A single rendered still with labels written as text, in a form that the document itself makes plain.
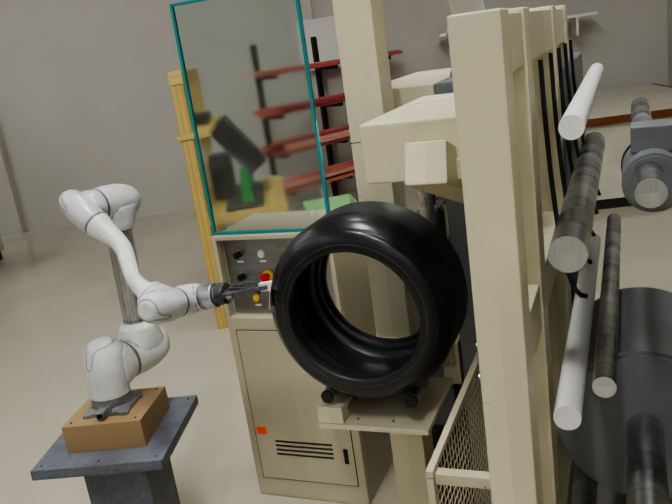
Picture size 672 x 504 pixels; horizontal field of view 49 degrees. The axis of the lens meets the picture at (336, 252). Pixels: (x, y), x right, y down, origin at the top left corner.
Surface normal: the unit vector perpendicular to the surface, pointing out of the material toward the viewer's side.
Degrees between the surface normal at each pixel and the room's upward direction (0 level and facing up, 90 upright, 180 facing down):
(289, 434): 90
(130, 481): 90
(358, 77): 90
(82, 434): 90
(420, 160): 72
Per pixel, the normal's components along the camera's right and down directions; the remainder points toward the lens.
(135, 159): -0.07, 0.28
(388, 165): -0.35, 0.30
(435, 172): -0.38, 0.00
